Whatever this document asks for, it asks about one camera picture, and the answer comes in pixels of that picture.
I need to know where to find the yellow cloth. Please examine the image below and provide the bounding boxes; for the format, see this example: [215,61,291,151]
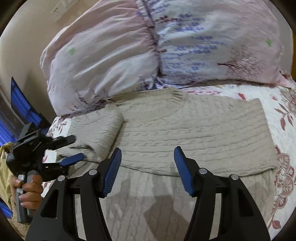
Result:
[0,142,15,210]

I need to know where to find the floral quilted bedspread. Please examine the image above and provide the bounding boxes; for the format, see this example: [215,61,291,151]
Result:
[43,80,296,237]

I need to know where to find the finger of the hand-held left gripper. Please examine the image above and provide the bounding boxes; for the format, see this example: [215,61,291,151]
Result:
[44,153,84,168]
[50,135,76,149]

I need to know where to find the person's left hand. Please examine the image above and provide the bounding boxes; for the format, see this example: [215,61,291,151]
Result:
[10,174,43,209]

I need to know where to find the beige cable knit sweater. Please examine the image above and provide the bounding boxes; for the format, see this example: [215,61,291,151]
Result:
[55,88,279,241]

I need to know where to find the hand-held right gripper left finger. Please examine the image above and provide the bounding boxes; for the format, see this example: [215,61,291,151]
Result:
[25,147,122,241]

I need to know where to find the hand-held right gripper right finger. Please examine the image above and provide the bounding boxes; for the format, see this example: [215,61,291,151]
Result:
[174,146,271,241]

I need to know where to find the pink floral pillow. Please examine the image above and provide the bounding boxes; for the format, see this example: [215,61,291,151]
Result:
[40,0,294,116]

